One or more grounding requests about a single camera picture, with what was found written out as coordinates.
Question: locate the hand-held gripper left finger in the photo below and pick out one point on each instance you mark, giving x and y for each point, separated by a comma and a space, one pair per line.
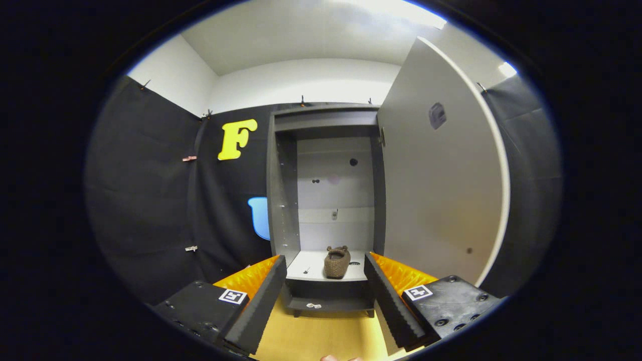
261, 306

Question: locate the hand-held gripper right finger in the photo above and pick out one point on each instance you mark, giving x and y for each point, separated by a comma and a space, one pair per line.
391, 306

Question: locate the brown fuzzy shoe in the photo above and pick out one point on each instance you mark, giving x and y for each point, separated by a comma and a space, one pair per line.
337, 263

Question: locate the grey shoe cabinet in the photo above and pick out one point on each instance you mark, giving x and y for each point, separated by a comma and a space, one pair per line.
283, 200

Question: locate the beige shoe cabinet door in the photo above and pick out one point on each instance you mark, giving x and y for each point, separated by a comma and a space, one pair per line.
441, 200

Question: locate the white cabinet shelf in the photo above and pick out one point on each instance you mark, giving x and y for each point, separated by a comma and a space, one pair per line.
311, 265

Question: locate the metal door hinge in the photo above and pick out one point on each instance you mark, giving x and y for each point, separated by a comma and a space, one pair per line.
382, 136

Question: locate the black backdrop cloth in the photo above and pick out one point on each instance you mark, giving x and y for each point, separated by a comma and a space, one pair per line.
145, 210

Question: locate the small ceiling light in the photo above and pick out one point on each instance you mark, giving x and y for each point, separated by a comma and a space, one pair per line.
507, 69

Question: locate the long ceiling light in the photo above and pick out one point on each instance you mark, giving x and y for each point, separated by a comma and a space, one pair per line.
401, 10

